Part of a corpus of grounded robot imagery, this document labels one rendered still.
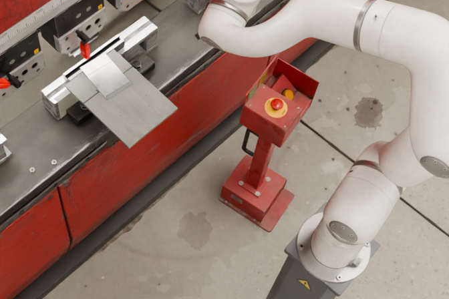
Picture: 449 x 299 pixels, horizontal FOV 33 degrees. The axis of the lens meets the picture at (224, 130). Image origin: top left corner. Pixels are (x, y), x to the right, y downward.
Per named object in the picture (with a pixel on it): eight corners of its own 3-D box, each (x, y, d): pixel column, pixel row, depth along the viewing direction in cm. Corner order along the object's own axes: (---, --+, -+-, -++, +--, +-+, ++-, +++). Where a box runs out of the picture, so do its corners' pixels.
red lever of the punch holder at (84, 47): (87, 62, 192) (84, 41, 184) (76, 53, 194) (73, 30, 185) (92, 59, 193) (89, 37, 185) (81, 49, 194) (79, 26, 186)
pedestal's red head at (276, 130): (280, 149, 242) (289, 121, 226) (238, 123, 245) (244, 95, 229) (311, 105, 250) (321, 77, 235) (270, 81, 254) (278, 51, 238)
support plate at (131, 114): (129, 149, 200) (129, 147, 199) (65, 87, 207) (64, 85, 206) (178, 109, 207) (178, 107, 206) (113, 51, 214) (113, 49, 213)
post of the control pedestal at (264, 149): (256, 190, 293) (277, 124, 246) (244, 183, 294) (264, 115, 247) (263, 180, 296) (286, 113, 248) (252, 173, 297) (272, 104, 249)
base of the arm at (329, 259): (383, 245, 193) (405, 218, 176) (340, 298, 185) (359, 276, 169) (325, 198, 197) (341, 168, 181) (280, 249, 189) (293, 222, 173)
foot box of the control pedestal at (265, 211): (270, 233, 298) (274, 222, 288) (217, 199, 303) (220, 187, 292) (294, 195, 307) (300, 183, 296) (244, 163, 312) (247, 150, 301)
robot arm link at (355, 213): (385, 215, 176) (417, 172, 155) (346, 277, 168) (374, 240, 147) (341, 187, 179) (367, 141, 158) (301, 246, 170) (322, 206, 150)
